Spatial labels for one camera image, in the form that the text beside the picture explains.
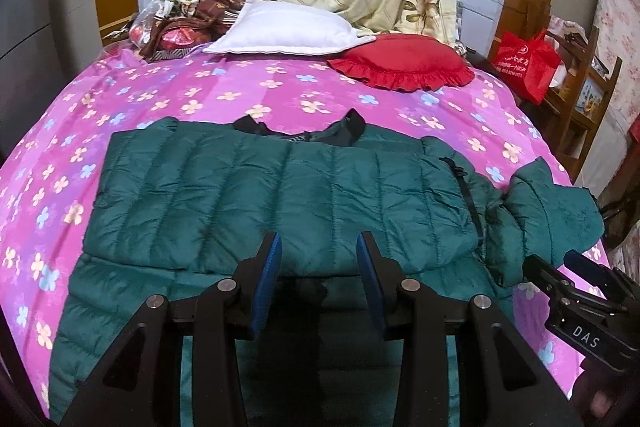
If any dark green puffer jacket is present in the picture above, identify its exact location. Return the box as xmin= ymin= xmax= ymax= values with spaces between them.
xmin=49 ymin=117 xmax=604 ymax=426

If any wooden shelf rack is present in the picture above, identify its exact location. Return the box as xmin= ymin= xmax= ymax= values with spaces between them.
xmin=527 ymin=27 xmax=623 ymax=180

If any pink floral bed sheet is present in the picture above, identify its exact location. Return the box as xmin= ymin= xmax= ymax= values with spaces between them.
xmin=0 ymin=45 xmax=614 ymax=417

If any red shopping bag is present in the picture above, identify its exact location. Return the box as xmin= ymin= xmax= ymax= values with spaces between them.
xmin=492 ymin=29 xmax=562 ymax=105

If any red ruffled cushion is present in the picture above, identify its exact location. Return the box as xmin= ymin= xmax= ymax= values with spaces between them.
xmin=328 ymin=34 xmax=474 ymax=92

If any clear plastic bag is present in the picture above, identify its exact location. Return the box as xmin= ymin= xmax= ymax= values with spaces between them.
xmin=129 ymin=0 xmax=174 ymax=49

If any grey wardrobe cabinet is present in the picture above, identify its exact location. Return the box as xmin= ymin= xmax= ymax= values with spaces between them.
xmin=1 ymin=0 xmax=102 ymax=158

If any white pillow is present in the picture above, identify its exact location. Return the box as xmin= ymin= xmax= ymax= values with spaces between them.
xmin=203 ymin=0 xmax=376 ymax=56

